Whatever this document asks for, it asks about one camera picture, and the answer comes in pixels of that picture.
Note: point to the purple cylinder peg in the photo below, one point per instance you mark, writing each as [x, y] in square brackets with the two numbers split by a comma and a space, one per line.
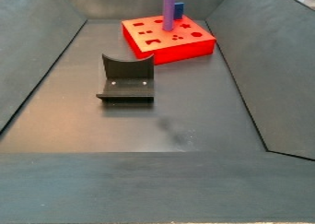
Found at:
[168, 15]

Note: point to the blue rounded block peg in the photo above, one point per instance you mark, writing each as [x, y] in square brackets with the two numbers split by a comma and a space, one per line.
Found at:
[178, 10]

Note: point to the black curved fixture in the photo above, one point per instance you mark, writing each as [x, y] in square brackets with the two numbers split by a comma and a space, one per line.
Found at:
[128, 79]

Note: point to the red shape sorter block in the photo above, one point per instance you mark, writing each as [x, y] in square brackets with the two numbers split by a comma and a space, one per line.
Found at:
[186, 42]

